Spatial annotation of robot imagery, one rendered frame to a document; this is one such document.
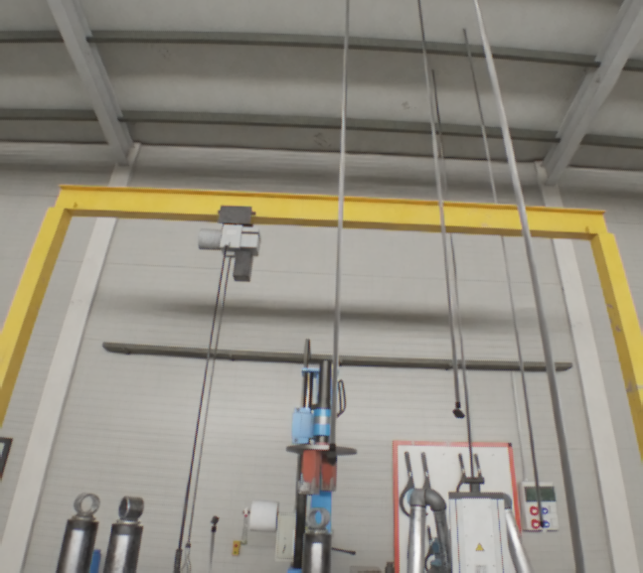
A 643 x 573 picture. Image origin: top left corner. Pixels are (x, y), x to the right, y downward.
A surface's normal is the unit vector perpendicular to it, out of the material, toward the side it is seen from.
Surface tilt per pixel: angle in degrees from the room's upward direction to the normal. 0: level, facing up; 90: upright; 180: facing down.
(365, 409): 90
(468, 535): 90
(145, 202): 90
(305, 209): 90
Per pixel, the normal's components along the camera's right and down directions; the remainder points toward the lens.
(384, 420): 0.03, -0.48
